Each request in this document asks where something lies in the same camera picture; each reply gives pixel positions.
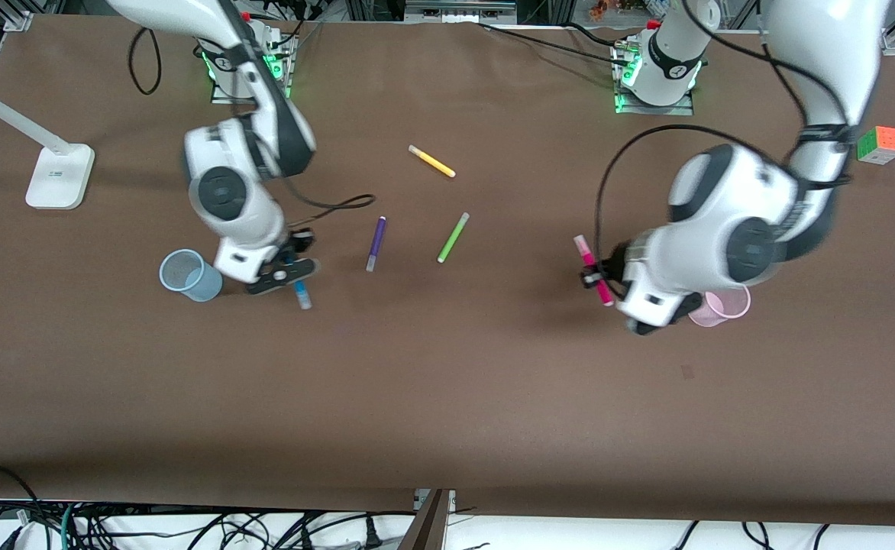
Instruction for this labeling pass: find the pink marker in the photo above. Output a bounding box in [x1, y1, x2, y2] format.
[574, 235, 616, 307]

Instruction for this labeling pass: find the purple marker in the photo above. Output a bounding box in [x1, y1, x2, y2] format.
[366, 216, 387, 273]

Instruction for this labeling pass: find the translucent pink plastic cup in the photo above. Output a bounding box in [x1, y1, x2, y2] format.
[688, 284, 751, 328]

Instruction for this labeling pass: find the translucent blue plastic cup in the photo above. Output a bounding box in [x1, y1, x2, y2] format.
[159, 249, 224, 303]

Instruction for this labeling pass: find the green marker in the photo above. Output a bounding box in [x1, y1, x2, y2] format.
[437, 212, 470, 264]

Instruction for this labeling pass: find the yellow marker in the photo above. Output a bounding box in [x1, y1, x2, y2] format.
[408, 144, 457, 179]

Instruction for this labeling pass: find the white desk lamp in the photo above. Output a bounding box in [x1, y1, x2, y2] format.
[0, 75, 96, 211]

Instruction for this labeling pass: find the colourful puzzle cube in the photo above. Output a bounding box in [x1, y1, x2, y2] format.
[857, 125, 895, 166]

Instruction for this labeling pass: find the dark table support beam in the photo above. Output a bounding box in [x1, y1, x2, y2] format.
[398, 489, 457, 550]

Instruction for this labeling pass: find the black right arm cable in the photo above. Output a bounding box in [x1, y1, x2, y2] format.
[128, 26, 376, 231]

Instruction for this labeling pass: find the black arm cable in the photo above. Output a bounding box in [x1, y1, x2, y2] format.
[595, 0, 855, 267]
[128, 26, 376, 231]

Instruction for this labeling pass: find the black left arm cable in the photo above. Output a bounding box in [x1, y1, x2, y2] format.
[595, 0, 855, 267]

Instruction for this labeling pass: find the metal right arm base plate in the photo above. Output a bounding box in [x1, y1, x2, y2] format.
[209, 31, 293, 106]

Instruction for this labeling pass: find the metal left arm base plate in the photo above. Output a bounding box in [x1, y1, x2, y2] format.
[613, 38, 695, 117]

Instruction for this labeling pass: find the black cable on table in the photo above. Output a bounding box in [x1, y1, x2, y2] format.
[478, 21, 633, 66]

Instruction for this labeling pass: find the aluminium frame rail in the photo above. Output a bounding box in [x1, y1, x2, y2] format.
[404, 0, 519, 25]

